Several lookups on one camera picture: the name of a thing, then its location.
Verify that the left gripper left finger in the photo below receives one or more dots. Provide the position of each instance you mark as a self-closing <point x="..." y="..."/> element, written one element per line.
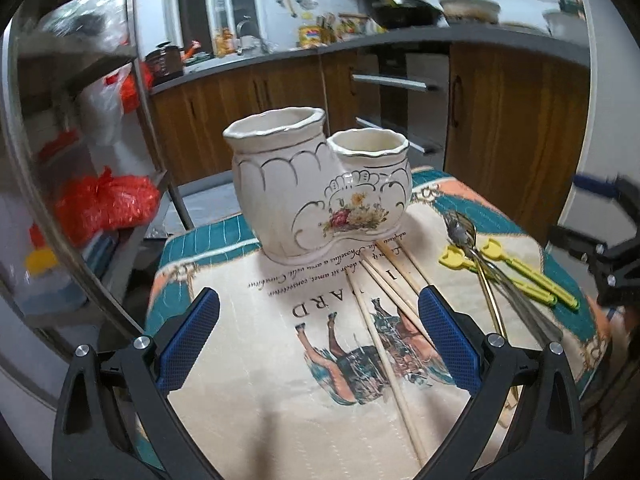
<point x="90" y="439"/>

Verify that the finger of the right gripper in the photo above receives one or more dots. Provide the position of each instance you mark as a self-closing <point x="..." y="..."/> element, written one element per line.
<point x="606" y="188"/>

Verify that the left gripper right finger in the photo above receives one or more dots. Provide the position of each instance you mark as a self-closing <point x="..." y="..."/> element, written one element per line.
<point x="544" y="439"/>

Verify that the wooden chopstick one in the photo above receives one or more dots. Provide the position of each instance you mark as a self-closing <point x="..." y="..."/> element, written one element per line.
<point x="400" y="400"/>

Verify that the wooden chopstick four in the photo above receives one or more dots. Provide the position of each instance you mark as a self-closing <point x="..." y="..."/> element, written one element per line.
<point x="415" y="262"/>

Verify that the wooden chopstick two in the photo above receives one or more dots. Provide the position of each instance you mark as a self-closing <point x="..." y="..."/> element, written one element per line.
<point x="395" y="292"/>

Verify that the kitchen faucet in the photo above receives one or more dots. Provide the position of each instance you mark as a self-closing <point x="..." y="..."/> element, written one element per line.
<point x="249" y="40"/>

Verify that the white bowl on counter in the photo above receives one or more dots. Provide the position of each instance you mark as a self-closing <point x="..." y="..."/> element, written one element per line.
<point x="567" y="27"/>

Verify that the built-in oven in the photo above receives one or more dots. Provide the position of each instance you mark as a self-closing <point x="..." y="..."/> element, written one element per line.
<point x="405" y="88"/>

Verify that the printed horse place mat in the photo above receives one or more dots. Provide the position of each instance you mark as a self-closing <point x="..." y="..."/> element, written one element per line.
<point x="289" y="384"/>

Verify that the white cooking pot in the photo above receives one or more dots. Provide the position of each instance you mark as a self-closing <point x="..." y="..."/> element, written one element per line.
<point x="470" y="11"/>

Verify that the red plastic bag low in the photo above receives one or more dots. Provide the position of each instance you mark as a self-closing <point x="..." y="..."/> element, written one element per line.
<point x="90" y="204"/>

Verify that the black wok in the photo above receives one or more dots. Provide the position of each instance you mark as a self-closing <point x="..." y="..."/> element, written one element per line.
<point x="392" y="15"/>

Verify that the metal storage rack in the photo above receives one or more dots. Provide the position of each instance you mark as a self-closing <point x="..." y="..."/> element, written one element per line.
<point x="68" y="295"/>

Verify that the white ceramic double utensil holder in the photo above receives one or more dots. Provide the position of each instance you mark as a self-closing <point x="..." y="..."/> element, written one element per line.
<point x="301" y="192"/>

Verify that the white plastic bag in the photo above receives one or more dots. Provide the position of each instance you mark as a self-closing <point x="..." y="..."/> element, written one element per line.
<point x="101" y="110"/>

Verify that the yellow oil bottle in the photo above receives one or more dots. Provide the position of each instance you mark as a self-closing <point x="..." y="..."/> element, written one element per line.
<point x="311" y="36"/>

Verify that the red hanging bag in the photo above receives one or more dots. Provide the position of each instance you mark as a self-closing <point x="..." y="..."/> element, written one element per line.
<point x="131" y="87"/>

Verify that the dark electric cooker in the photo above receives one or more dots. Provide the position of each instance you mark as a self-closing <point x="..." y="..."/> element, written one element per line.
<point x="164" y="63"/>

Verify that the clear bag on shelf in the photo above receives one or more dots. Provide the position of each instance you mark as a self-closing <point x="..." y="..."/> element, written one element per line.
<point x="101" y="23"/>

